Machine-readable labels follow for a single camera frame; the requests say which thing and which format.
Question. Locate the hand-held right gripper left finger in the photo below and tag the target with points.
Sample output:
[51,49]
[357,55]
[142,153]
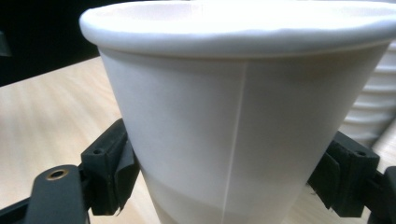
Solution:
[106,174]

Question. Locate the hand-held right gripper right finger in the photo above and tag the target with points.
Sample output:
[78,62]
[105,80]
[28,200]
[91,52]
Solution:
[348,177]

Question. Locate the tall paper cup stack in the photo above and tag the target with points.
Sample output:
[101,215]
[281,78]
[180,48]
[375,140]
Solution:
[373,105]

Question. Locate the white paper cup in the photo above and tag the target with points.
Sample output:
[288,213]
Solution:
[236,124]

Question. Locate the black curtain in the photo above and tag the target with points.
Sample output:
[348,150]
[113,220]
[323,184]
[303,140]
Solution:
[40,31]

